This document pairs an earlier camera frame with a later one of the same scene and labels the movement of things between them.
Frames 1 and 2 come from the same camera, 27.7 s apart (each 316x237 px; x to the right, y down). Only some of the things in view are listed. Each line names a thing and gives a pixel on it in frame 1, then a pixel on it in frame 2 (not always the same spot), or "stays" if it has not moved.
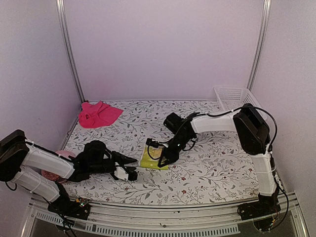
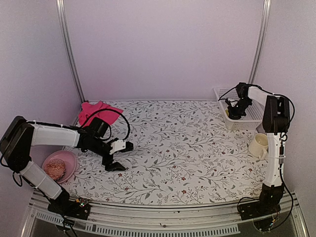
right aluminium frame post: (263, 37) stays
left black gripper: (122, 158) -> (113, 166)
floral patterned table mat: (216, 171) stays
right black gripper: (172, 156) -> (233, 115)
